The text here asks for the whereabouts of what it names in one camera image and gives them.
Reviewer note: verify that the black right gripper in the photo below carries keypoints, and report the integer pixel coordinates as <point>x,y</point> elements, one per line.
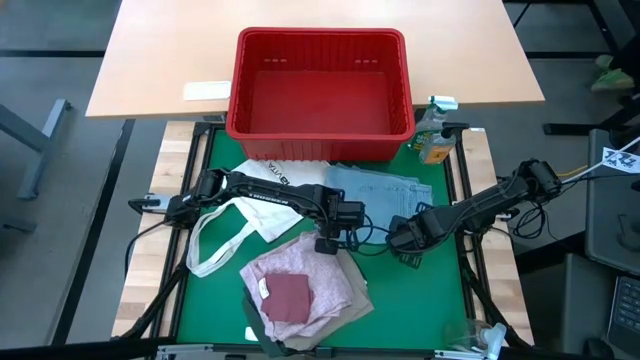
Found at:
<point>430,227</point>

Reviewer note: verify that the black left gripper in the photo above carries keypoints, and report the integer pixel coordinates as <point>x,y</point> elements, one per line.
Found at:
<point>332,212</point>

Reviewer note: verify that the pink garment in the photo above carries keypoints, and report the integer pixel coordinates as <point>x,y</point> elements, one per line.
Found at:
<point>305,260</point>

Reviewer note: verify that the blue denim garment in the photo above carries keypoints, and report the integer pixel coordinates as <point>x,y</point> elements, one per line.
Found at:
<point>385,190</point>

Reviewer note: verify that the beige shirt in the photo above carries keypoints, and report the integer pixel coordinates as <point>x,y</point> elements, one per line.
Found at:
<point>360,300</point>

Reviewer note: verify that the maroon garment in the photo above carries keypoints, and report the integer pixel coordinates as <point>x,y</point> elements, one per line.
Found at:
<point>287,297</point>

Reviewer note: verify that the dark green shirt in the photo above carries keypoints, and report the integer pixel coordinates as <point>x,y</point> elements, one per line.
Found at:
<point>257,320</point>

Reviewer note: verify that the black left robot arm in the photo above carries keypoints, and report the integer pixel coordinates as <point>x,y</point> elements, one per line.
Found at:
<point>260,192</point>

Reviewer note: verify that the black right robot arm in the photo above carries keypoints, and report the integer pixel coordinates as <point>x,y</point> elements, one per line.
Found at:
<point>495,200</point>

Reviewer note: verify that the red plastic laundry basket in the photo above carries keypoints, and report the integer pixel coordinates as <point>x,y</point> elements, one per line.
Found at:
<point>320,145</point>

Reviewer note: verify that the green table mat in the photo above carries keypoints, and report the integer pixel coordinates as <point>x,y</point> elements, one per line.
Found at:
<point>415,300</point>

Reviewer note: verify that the white canvas tote bag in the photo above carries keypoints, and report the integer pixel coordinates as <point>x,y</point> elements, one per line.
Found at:
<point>265,215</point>

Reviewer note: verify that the clear bottle orange label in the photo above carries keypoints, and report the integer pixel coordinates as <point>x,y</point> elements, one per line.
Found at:
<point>436,150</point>

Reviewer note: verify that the green label spray bottle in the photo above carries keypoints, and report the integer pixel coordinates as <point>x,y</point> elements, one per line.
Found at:
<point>432,117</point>

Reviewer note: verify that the clear spray bottle white nozzle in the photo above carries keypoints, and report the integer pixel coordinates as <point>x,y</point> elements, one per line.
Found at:
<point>495,334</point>

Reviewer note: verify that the white mounting plate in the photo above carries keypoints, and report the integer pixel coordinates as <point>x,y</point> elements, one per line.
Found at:
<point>155,200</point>

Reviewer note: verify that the black desk foot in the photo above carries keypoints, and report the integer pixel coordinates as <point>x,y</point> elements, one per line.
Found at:
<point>570,129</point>

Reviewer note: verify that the grey side table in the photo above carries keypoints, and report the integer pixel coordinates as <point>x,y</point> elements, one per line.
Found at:
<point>610,225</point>

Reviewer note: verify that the white label strip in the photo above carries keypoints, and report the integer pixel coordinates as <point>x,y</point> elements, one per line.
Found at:
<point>206,91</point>

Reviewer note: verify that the white patterned tag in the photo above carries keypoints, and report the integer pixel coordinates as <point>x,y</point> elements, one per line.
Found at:
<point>620,161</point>

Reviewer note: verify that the black keyboard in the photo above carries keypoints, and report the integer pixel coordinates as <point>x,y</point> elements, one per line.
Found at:
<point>627,310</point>

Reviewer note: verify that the person's shoe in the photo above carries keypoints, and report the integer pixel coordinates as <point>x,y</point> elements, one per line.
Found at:
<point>604,61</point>
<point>612,81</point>

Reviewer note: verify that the light wooden desk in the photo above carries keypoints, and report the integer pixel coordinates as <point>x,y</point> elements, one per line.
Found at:
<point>175,50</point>

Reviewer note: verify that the person's leg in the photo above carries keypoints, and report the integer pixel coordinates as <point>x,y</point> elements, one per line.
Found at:
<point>630,50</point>

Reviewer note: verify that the grey desk leg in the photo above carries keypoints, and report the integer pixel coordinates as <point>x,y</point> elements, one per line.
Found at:
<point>42,150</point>

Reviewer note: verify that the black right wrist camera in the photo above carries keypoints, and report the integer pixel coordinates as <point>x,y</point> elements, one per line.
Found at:
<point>400,234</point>

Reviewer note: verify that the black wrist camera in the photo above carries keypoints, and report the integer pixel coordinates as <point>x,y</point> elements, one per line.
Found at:
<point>400,234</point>
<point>352,212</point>

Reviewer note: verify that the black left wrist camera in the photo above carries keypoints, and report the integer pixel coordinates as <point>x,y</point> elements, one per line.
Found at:
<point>352,212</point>

